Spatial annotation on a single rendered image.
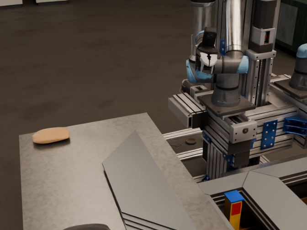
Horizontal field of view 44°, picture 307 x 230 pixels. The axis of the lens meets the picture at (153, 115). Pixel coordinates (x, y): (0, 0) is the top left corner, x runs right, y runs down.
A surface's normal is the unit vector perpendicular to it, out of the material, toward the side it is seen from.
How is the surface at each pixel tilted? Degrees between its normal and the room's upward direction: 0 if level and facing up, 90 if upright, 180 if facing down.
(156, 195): 0
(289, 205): 0
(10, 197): 0
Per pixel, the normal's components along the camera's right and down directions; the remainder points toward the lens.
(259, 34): -0.94, 0.18
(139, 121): -0.02, -0.88
